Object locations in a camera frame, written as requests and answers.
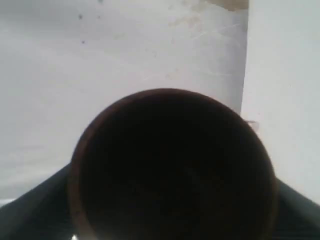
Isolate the brown wooden cup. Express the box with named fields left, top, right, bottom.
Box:
left=67, top=88, right=278, bottom=240

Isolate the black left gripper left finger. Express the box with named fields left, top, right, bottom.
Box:
left=0, top=165, right=75, bottom=240

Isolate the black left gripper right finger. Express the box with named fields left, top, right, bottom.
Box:
left=272, top=179, right=320, bottom=240

